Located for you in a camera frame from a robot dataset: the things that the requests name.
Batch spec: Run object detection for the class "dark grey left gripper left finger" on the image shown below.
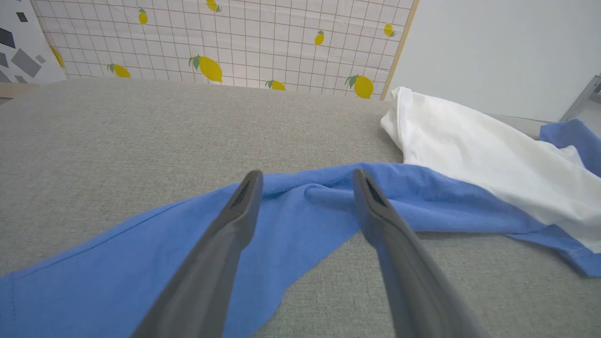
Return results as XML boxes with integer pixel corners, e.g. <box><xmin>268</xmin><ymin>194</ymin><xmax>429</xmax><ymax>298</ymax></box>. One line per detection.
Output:
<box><xmin>131</xmin><ymin>169</ymin><xmax>264</xmax><ymax>338</ymax></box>

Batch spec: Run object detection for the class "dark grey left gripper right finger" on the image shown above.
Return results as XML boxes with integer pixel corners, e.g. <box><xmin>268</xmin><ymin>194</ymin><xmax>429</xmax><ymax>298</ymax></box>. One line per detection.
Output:
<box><xmin>352</xmin><ymin>168</ymin><xmax>490</xmax><ymax>338</ymax></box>

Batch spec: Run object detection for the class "blue and white long-sleeve shirt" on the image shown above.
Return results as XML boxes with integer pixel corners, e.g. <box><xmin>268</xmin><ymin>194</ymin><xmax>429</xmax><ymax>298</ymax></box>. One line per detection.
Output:
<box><xmin>0</xmin><ymin>86</ymin><xmax>601</xmax><ymax>338</ymax></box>

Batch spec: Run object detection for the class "grey fabric padded bench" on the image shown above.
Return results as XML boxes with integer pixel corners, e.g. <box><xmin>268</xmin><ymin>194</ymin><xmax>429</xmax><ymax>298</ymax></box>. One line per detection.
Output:
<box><xmin>0</xmin><ymin>77</ymin><xmax>601</xmax><ymax>338</ymax></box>

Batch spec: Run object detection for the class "lemon print grid partition screen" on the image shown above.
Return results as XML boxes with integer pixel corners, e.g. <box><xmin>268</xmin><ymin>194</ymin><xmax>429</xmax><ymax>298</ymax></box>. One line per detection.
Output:
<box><xmin>29</xmin><ymin>0</ymin><xmax>419</xmax><ymax>100</ymax></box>

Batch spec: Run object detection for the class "white panel with grey shapes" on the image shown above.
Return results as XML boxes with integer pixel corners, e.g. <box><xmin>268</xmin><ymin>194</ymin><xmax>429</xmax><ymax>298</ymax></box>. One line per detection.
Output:
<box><xmin>0</xmin><ymin>0</ymin><xmax>67</xmax><ymax>86</ymax></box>

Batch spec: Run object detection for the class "grey metal screen stand post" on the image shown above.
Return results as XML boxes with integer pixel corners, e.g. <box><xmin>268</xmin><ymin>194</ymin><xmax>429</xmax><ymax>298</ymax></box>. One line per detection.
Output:
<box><xmin>558</xmin><ymin>74</ymin><xmax>601</xmax><ymax>123</ymax></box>

